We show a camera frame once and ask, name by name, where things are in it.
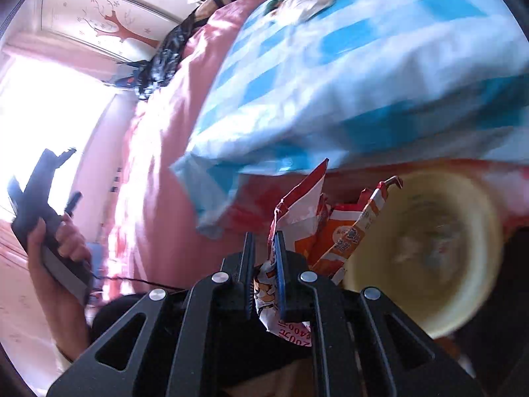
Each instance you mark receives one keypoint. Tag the blue whale print cushion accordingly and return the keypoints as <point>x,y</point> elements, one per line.
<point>126,78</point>

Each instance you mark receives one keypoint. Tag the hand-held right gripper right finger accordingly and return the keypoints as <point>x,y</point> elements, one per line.
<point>281,273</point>

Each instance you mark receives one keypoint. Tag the white wardrobe with tree print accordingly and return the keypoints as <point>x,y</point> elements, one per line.
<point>103,12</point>

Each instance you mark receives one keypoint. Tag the person's left forearm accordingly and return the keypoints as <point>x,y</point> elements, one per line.
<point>62,335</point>

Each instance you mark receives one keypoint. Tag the window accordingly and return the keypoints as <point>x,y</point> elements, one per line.
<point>49,111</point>

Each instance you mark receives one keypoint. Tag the black shiny jacket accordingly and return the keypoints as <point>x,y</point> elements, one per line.
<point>165,58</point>

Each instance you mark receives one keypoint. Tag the red white snack bag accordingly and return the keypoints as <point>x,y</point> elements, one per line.
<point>297,215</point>

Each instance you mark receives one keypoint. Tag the pink blanket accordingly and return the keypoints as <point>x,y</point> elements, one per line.
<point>165,215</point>

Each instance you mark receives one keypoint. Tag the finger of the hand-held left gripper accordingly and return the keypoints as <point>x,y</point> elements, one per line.
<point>73,202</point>
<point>66,155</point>

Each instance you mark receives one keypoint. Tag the blue white checked tablecloth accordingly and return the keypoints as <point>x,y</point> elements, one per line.
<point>351,70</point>

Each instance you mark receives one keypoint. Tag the yellow bin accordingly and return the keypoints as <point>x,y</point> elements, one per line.
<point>413,297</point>

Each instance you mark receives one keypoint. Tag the orange snack wrapper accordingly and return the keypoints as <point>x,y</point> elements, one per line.
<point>343,235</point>

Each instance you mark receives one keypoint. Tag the person's left hand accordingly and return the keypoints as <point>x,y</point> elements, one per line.
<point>72,240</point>

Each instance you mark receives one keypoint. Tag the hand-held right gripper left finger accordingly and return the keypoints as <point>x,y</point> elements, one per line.
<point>249,297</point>

